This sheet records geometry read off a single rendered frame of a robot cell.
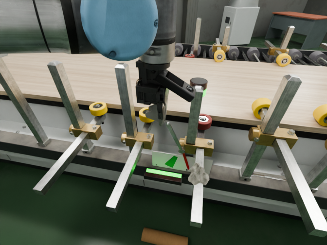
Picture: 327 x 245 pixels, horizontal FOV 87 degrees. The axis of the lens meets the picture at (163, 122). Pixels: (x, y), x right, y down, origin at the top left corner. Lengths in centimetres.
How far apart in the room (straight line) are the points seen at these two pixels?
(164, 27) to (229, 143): 73
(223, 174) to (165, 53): 60
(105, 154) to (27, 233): 97
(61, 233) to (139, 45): 149
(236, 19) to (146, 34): 524
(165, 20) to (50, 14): 24
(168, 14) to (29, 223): 165
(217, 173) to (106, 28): 74
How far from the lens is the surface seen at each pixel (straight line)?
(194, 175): 59
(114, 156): 89
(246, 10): 558
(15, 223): 181
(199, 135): 75
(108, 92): 101
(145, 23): 23
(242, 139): 98
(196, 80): 61
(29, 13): 23
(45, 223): 169
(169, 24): 41
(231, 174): 85
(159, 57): 42
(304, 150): 111
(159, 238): 134
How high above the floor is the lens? 136
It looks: 39 degrees down
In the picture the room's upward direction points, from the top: straight up
